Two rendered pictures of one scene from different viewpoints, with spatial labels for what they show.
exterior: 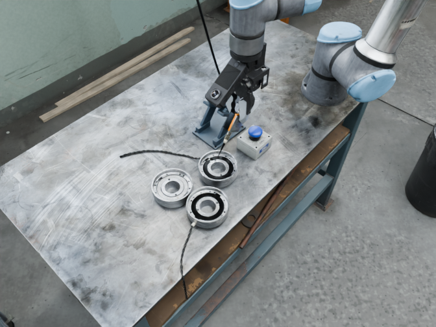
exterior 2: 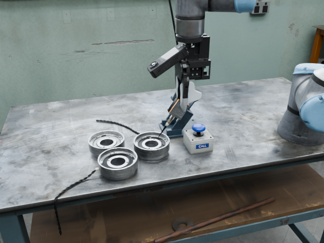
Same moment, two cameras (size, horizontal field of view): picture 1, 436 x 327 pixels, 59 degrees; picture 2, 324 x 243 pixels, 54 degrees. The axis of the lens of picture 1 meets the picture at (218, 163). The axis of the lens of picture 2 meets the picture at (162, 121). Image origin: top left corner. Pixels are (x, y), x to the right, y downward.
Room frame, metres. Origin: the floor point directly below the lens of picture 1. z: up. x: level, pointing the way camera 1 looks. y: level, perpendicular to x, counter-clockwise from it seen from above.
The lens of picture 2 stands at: (-0.01, -0.46, 1.32)
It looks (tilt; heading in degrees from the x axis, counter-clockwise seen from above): 28 degrees down; 33
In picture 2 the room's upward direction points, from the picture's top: 1 degrees counter-clockwise
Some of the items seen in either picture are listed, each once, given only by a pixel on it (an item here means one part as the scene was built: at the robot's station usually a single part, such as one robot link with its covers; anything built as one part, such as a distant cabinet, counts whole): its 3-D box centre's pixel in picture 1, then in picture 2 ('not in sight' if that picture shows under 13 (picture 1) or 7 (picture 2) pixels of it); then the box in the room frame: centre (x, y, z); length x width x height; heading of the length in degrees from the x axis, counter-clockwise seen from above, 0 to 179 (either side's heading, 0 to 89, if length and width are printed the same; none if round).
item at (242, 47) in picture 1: (245, 39); (189, 26); (0.74, -0.06, 1.15); 0.08 x 0.08 x 0.05
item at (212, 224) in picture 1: (207, 207); (118, 164); (0.51, 0.03, 0.82); 0.10 x 0.10 x 0.04
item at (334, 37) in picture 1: (337, 48); (312, 86); (0.98, -0.35, 0.97); 0.13 x 0.12 x 0.14; 21
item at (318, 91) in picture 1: (327, 78); (304, 119); (0.99, -0.35, 0.85); 0.15 x 0.15 x 0.10
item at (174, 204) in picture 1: (172, 189); (106, 144); (0.57, 0.12, 0.82); 0.10 x 0.10 x 0.04
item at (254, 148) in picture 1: (255, 141); (199, 140); (0.74, -0.11, 0.82); 0.08 x 0.07 x 0.05; 137
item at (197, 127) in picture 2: (254, 135); (198, 132); (0.73, -0.10, 0.85); 0.04 x 0.04 x 0.05
